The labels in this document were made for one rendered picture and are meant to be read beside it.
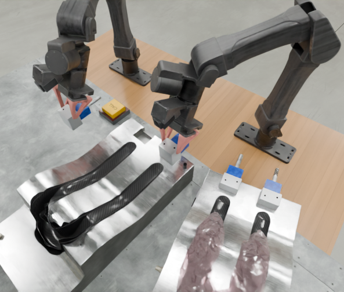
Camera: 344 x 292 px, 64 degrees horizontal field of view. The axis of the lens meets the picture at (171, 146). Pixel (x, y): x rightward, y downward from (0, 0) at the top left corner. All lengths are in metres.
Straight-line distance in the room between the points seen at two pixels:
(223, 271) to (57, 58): 0.60
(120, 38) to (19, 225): 0.67
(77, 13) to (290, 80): 0.54
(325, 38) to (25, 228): 0.81
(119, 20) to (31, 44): 2.15
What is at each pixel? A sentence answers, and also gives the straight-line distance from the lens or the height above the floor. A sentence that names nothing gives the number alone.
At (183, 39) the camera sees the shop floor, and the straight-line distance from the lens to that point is 2.86.
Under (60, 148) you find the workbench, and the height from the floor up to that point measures 0.80.
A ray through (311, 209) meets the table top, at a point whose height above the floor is 0.80.
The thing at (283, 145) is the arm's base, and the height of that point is 0.80.
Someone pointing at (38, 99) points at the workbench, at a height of 0.80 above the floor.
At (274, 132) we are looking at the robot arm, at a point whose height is 0.91.
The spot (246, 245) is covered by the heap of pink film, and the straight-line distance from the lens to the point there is 0.68.
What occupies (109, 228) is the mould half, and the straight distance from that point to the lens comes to 0.67.
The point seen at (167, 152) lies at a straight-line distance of 0.73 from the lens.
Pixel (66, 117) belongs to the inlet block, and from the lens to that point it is 0.84.
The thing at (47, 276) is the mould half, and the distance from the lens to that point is 0.74.
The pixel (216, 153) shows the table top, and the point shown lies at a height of 0.80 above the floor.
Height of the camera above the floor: 1.53
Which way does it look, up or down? 54 degrees down
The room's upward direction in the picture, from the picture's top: straight up
